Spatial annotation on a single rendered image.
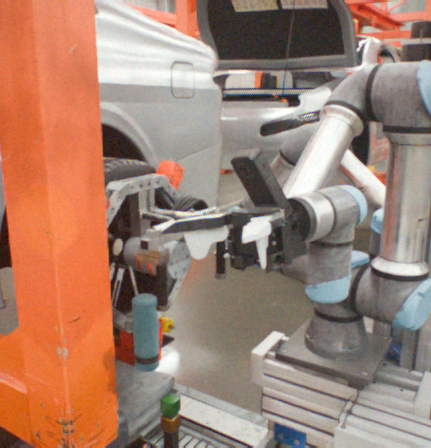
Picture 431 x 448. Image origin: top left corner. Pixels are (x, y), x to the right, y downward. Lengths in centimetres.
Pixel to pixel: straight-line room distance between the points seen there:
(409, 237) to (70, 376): 80
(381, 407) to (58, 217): 81
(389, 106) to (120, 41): 121
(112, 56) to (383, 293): 130
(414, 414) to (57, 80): 102
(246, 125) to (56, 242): 314
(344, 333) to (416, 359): 25
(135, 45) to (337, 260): 141
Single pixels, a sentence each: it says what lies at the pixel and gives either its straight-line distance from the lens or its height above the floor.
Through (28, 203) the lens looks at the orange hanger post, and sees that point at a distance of 112.
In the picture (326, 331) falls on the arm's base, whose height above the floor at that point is 88.
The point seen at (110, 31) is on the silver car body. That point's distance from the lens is 194.
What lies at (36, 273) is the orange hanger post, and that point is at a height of 102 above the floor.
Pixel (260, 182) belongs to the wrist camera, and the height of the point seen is 128.
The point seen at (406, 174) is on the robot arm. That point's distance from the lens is 101.
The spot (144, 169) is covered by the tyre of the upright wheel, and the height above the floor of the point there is 114.
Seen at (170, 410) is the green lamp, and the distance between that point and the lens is 130.
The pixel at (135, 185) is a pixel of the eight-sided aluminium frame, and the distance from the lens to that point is 169.
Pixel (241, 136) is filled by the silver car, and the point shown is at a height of 108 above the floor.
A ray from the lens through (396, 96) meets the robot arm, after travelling 100.
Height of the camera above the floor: 140
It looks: 15 degrees down
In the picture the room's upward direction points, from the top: straight up
